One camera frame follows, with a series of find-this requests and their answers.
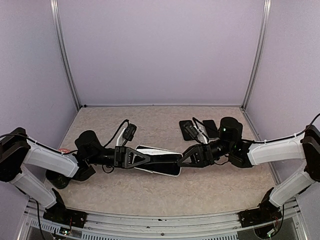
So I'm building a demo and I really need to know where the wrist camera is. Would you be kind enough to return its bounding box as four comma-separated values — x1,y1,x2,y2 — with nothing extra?
183,123,209,144
116,123,137,146

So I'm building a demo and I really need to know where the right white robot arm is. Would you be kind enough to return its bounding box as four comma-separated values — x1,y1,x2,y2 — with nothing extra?
177,117,320,222

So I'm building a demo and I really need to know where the left aluminium frame post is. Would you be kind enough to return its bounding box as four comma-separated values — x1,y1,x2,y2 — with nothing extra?
49,0,82,112

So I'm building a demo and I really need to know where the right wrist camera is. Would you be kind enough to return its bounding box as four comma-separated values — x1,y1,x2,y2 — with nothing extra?
183,123,209,144

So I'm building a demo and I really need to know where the black phone case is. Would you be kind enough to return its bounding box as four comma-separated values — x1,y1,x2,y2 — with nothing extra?
179,120,199,141

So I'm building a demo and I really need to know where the front aluminium rail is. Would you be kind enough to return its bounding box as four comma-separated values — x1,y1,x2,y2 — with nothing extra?
14,199,311,240

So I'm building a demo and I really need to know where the right aluminium frame post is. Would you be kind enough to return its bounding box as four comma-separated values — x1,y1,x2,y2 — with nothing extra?
241,0,272,112

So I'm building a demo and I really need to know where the clear plain phone case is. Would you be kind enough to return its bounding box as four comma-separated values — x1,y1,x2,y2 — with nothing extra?
133,144,183,178

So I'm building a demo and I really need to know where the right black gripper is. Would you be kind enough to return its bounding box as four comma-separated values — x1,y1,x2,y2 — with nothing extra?
174,138,234,168

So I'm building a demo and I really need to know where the red white patterned bowl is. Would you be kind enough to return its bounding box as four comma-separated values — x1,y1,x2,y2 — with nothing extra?
58,148,70,154

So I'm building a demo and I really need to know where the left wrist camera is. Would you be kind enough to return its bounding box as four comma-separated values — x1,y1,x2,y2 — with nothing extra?
116,123,137,146

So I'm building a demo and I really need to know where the aluminium frame post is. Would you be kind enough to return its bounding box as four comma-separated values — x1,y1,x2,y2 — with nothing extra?
49,0,82,112
241,0,272,112

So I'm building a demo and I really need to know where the dark green mug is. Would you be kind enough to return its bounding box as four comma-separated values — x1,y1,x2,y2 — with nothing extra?
45,169,71,190

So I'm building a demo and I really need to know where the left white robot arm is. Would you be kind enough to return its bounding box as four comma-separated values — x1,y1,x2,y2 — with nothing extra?
0,127,151,223

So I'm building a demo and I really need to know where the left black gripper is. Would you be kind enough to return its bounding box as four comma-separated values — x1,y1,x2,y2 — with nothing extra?
88,145,152,169

